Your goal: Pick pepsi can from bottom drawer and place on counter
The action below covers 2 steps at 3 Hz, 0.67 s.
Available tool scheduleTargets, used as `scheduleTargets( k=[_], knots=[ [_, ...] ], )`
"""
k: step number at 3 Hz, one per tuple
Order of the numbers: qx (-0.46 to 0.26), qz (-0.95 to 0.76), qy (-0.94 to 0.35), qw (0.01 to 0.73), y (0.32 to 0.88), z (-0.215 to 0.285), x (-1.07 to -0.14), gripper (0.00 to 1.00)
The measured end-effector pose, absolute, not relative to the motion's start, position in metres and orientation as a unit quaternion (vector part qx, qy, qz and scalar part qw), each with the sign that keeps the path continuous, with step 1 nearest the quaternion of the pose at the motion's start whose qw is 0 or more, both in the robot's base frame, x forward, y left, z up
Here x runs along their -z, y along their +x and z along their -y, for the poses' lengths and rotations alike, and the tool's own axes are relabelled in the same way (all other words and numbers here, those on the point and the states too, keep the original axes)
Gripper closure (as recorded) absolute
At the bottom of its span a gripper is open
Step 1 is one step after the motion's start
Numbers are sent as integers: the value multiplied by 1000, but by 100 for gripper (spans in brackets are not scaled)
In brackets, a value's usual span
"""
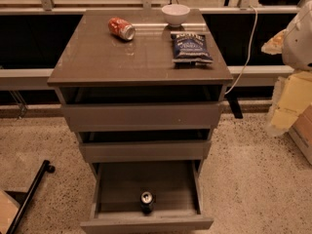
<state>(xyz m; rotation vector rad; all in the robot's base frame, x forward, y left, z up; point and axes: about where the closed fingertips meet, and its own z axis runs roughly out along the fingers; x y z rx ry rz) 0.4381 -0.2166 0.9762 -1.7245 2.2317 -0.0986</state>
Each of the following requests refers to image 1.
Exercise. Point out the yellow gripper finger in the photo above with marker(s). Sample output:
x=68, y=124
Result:
x=291, y=96
x=274, y=46

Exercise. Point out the dark blue pepsi can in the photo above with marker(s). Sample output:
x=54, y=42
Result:
x=147, y=200

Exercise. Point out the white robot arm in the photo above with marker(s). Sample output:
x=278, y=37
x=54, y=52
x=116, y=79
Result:
x=297, y=49

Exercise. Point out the grey middle drawer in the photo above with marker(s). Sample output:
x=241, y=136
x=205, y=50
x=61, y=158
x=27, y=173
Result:
x=145, y=151

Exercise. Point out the grey drawer cabinet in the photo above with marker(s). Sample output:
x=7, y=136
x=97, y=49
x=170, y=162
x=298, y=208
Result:
x=97, y=67

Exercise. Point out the red soda can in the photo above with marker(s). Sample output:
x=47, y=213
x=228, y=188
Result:
x=121, y=28

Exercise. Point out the grey open bottom drawer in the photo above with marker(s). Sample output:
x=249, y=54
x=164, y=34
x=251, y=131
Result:
x=116, y=207

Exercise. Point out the grey top drawer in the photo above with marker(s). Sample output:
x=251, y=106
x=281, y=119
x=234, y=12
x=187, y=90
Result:
x=140, y=117

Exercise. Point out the brown cardboard box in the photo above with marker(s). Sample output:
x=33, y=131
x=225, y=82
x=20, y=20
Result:
x=301, y=133

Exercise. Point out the blue chip bag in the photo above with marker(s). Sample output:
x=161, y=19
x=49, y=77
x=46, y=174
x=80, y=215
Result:
x=190, y=47

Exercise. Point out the white bowl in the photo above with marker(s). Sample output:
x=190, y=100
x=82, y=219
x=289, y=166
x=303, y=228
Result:
x=175, y=14

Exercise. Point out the black metal bar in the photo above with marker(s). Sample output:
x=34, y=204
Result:
x=46, y=167

